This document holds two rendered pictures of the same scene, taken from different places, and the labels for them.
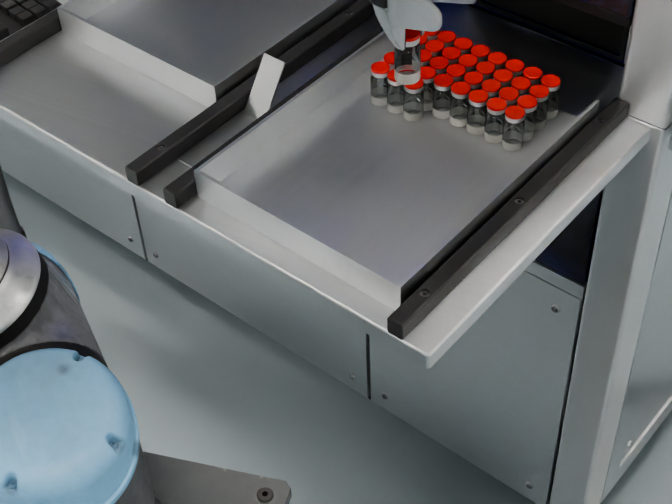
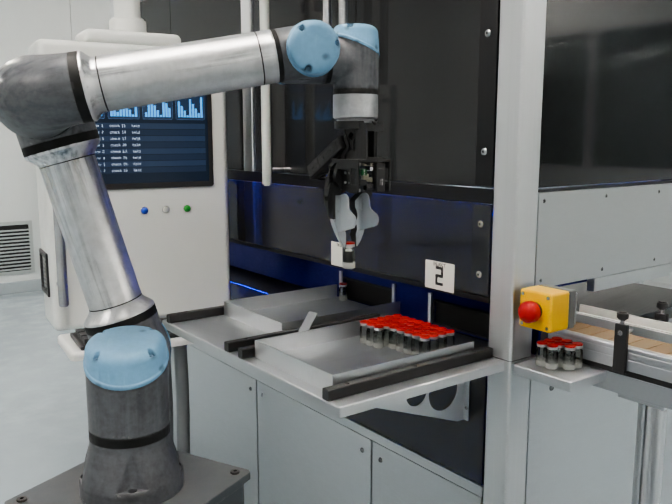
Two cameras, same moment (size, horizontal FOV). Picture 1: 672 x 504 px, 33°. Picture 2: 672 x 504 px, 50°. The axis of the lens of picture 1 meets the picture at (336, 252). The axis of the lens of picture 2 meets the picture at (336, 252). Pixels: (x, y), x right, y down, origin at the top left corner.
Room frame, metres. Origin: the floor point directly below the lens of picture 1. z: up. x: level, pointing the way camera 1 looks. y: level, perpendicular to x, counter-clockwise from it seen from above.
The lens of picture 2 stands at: (-0.43, -0.29, 1.31)
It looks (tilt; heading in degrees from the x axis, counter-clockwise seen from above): 9 degrees down; 12
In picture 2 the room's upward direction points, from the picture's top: straight up
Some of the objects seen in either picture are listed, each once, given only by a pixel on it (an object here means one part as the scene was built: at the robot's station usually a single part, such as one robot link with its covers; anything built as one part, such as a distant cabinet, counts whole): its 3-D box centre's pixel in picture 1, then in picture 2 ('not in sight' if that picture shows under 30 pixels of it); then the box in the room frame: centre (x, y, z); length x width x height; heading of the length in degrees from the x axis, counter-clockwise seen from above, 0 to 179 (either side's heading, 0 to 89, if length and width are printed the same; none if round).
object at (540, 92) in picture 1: (475, 80); (414, 334); (1.01, -0.16, 0.91); 0.18 x 0.02 x 0.05; 48
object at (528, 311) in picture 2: not in sight; (530, 311); (0.88, -0.38, 1.00); 0.04 x 0.04 x 0.04; 48
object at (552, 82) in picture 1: (487, 70); (422, 333); (1.02, -0.18, 0.91); 0.18 x 0.02 x 0.05; 48
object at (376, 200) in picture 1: (401, 147); (363, 349); (0.91, -0.07, 0.90); 0.34 x 0.26 x 0.04; 138
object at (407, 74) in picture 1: (407, 57); (349, 256); (0.78, -0.07, 1.10); 0.02 x 0.02 x 0.04
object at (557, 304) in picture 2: not in sight; (546, 308); (0.92, -0.41, 1.00); 0.08 x 0.07 x 0.07; 138
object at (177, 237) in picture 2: not in sight; (133, 178); (1.44, 0.67, 1.19); 0.50 x 0.19 x 0.78; 132
